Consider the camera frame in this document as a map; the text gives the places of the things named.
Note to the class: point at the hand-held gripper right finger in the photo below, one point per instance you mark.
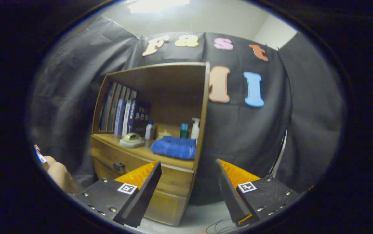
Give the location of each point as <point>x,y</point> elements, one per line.
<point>232,195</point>

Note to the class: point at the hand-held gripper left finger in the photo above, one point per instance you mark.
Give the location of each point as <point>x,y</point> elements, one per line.
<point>142,201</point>

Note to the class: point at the wooden drawer with black knob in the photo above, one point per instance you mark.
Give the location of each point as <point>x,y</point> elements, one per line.
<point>170,178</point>

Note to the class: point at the wooden countertop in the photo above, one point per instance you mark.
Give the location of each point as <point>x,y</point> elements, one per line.
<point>140,151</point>

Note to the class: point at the wooden cabinet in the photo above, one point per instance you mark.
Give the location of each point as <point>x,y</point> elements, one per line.
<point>173,110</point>

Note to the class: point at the black light stand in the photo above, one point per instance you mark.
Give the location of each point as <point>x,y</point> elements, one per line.
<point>279,156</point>

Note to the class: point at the blue folded towel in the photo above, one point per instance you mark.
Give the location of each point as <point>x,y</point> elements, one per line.
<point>173,148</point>

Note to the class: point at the beige lidded teacup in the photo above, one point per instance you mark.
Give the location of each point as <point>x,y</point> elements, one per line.
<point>164,135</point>

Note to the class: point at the white bottle with blue cap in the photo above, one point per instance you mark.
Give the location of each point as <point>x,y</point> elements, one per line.
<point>149,131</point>

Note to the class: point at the white pump bottle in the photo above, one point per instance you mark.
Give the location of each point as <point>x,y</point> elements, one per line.
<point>195,131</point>

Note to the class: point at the teal bottle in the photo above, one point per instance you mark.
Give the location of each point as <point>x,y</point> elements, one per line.
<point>184,131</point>

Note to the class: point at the dark blue book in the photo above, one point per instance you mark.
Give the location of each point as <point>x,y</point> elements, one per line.
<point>140,117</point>

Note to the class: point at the person's bare leg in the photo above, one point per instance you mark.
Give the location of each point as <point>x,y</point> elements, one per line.
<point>61,175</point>

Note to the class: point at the white book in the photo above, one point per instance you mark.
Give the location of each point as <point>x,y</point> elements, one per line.
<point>126,117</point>

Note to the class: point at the light blue book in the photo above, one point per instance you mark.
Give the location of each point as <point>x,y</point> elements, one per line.
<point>118,117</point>

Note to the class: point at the smartphone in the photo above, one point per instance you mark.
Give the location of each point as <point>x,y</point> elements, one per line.
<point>40,156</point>

